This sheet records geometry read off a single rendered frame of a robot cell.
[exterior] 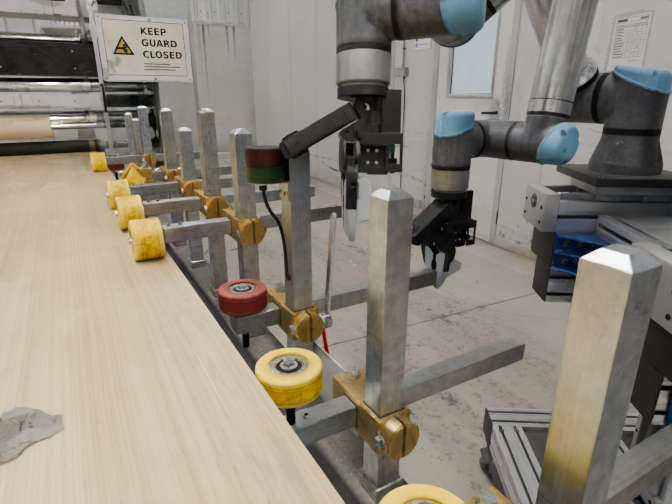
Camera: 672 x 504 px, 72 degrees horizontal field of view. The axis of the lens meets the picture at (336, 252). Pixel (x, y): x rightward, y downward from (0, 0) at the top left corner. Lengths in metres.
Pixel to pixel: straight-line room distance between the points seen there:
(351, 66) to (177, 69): 2.38
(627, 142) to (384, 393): 0.86
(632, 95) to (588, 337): 0.93
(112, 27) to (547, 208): 2.41
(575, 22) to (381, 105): 0.43
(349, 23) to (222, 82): 8.97
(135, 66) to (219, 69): 6.71
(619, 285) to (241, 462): 0.33
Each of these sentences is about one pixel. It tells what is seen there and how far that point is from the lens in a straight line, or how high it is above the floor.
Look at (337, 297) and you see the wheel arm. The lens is 0.86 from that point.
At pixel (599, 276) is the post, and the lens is 0.34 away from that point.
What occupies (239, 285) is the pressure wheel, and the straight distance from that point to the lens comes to 0.78.
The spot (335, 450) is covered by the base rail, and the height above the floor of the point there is 0.70.
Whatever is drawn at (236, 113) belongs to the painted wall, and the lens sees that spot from 9.68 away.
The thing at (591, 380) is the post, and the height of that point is 1.03.
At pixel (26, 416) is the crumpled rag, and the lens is 0.56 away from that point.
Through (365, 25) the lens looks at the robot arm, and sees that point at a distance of 0.66.
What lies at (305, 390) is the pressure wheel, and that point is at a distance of 0.55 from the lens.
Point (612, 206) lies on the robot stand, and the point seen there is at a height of 0.97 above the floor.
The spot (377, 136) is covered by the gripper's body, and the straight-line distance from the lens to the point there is 0.64.
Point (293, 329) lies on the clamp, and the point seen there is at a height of 0.85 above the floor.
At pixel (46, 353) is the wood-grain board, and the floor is 0.90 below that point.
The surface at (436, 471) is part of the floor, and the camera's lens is 1.77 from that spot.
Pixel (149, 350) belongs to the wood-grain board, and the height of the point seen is 0.90.
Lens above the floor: 1.21
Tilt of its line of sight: 19 degrees down
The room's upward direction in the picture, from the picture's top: straight up
